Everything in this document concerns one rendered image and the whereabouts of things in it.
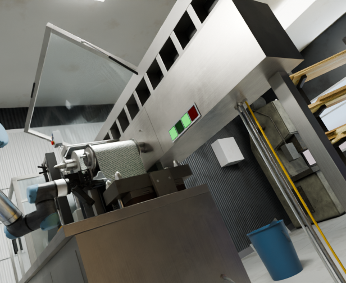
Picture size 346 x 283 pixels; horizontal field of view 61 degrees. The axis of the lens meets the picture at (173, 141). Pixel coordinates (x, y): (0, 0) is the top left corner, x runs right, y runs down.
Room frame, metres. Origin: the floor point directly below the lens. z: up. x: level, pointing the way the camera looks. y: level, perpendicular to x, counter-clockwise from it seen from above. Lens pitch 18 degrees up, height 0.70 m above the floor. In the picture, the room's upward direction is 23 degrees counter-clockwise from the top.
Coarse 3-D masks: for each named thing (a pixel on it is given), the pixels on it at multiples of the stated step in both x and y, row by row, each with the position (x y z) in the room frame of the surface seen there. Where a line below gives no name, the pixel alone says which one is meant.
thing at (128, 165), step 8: (104, 160) 1.36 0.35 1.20; (112, 160) 1.38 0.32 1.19; (120, 160) 1.41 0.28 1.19; (128, 160) 1.44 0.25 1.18; (136, 160) 1.47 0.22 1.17; (104, 168) 1.35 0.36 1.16; (112, 168) 1.37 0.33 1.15; (120, 168) 1.40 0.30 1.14; (128, 168) 1.43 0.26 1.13; (136, 168) 1.45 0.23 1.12; (144, 168) 1.48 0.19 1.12; (112, 176) 1.36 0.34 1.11; (128, 176) 1.42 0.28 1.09
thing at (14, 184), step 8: (16, 176) 2.00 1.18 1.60; (24, 176) 2.03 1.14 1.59; (32, 176) 2.07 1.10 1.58; (16, 184) 1.99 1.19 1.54; (8, 192) 2.22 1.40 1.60; (16, 192) 1.99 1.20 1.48; (16, 200) 1.99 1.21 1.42; (8, 240) 2.89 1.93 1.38; (8, 248) 2.89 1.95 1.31; (16, 248) 2.39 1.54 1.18; (32, 248) 2.00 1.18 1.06; (32, 256) 1.99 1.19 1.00; (16, 280) 2.88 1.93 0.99
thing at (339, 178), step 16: (272, 80) 1.07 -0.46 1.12; (288, 80) 1.06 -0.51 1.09; (288, 96) 1.06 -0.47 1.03; (288, 112) 1.08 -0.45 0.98; (304, 112) 1.05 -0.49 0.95; (304, 128) 1.07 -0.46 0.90; (320, 128) 1.07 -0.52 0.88; (320, 144) 1.05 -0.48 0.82; (320, 160) 1.07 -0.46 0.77; (336, 160) 1.06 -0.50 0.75; (336, 176) 1.06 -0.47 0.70; (336, 192) 1.08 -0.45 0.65
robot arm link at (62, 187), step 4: (56, 180) 1.18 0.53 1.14; (60, 180) 1.19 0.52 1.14; (64, 180) 1.19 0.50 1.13; (56, 184) 1.22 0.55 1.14; (60, 184) 1.18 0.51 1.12; (64, 184) 1.19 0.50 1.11; (60, 188) 1.17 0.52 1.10; (64, 188) 1.19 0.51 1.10; (60, 192) 1.18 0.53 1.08; (64, 192) 1.19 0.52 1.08; (60, 196) 1.20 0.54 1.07
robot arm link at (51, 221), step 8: (48, 200) 1.14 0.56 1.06; (40, 208) 1.12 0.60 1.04; (48, 208) 1.13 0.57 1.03; (56, 208) 1.17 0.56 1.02; (32, 216) 1.13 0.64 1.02; (40, 216) 1.13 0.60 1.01; (48, 216) 1.13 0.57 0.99; (56, 216) 1.15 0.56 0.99; (32, 224) 1.13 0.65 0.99; (40, 224) 1.13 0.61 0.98; (48, 224) 1.13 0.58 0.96; (56, 224) 1.15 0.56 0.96
